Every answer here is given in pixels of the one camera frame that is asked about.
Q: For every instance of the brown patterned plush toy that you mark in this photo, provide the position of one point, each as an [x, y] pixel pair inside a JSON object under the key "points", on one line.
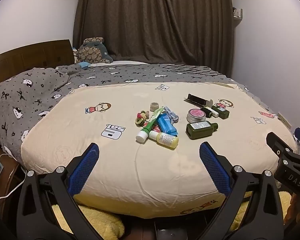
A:
{"points": [[92, 51]]}

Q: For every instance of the large dark green bottle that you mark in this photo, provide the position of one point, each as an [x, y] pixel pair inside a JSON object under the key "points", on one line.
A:
{"points": [[201, 129]]}

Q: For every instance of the beige tape roll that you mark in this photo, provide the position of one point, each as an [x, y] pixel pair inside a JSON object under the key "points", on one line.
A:
{"points": [[154, 106]]}

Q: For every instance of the round tin pink lid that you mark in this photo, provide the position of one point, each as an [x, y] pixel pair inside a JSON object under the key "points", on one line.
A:
{"points": [[196, 115]]}

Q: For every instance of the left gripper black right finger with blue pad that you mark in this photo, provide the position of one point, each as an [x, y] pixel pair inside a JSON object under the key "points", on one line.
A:
{"points": [[263, 218]]}

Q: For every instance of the yellow fluffy rug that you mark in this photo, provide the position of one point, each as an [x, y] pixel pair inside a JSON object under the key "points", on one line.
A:
{"points": [[111, 227]]}

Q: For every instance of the black cardboard box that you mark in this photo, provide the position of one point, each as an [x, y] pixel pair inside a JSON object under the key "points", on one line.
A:
{"points": [[200, 102]]}

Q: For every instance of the green white tube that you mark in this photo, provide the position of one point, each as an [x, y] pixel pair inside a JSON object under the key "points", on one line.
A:
{"points": [[144, 133]]}

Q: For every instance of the yellow lotion bottle white cap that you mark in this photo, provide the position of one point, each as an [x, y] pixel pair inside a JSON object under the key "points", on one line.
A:
{"points": [[164, 139]]}

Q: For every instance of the small white black tube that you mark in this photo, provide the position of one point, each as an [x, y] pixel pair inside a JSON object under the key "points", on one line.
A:
{"points": [[210, 112]]}

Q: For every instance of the blue tube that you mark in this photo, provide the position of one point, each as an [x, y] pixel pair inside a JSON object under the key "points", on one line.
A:
{"points": [[165, 125]]}

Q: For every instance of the wooden headboard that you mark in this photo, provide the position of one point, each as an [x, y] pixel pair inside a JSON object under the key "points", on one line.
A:
{"points": [[50, 54]]}

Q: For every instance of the dark brown curtain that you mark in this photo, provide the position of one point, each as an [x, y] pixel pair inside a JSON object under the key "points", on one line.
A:
{"points": [[193, 32]]}

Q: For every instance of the small wall shelf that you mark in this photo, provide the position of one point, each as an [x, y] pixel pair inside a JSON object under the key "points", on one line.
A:
{"points": [[237, 16]]}

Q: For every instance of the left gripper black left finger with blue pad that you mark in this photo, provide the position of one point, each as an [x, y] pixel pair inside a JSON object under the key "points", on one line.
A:
{"points": [[47, 209]]}

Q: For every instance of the grey patterned blanket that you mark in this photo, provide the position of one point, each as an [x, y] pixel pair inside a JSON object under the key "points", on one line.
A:
{"points": [[27, 97]]}

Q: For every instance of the blue grey rope knot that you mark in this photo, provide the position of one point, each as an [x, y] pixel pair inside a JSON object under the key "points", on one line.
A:
{"points": [[172, 116]]}

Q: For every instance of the red white packet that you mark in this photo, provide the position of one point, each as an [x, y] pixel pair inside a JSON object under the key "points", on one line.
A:
{"points": [[155, 127]]}

